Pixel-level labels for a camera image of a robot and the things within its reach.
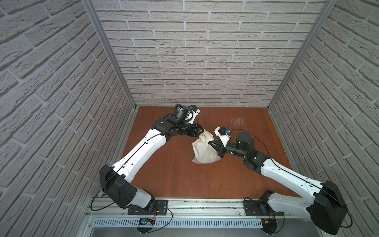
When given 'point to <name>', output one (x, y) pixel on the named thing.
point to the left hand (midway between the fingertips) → (198, 124)
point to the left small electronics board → (145, 225)
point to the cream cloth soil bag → (205, 153)
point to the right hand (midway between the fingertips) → (206, 143)
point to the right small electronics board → (269, 225)
